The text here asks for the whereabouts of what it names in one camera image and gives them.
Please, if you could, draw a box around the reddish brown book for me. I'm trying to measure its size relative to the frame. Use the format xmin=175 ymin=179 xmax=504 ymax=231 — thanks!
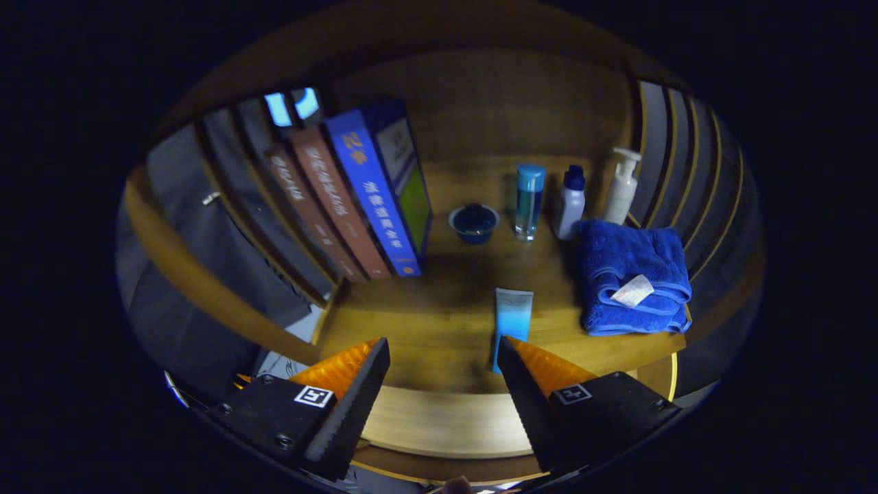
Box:
xmin=288 ymin=127 xmax=392 ymax=280

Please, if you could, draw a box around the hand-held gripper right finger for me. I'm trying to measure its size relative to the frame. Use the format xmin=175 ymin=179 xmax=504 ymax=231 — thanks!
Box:
xmin=497 ymin=335 xmax=683 ymax=474

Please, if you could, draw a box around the light blue tube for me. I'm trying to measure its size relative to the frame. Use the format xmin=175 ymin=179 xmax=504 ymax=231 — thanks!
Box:
xmin=490 ymin=287 xmax=534 ymax=375

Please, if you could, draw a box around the blue book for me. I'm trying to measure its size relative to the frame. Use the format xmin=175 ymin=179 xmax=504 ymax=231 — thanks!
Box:
xmin=322 ymin=99 xmax=433 ymax=277

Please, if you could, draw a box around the clear blue bottle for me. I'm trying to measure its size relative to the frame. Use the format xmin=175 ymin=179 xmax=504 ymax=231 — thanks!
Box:
xmin=514 ymin=163 xmax=547 ymax=242

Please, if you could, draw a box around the wooden cabinet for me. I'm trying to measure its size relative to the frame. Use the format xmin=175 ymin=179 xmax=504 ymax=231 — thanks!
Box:
xmin=123 ymin=7 xmax=766 ymax=488

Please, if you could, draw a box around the blue lidded teacup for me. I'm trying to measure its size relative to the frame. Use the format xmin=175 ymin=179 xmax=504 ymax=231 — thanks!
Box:
xmin=449 ymin=203 xmax=500 ymax=246

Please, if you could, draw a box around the wooden countertop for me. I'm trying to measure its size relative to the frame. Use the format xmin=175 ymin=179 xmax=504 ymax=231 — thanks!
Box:
xmin=316 ymin=158 xmax=687 ymax=397

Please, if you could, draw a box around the dark brown book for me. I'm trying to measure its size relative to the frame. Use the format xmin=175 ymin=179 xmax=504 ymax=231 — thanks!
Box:
xmin=266 ymin=144 xmax=368 ymax=283

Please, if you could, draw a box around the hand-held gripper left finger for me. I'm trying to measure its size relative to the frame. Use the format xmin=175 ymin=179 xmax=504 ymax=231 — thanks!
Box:
xmin=206 ymin=336 xmax=392 ymax=481

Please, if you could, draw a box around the white pump bottle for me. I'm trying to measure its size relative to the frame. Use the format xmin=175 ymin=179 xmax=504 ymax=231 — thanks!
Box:
xmin=604 ymin=147 xmax=643 ymax=226

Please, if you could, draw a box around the folded blue towel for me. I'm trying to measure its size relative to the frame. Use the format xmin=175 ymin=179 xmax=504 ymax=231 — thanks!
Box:
xmin=575 ymin=220 xmax=693 ymax=337

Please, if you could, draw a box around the white bottle with blue cap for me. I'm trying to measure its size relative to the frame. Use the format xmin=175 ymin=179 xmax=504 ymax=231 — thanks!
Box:
xmin=554 ymin=165 xmax=586 ymax=241

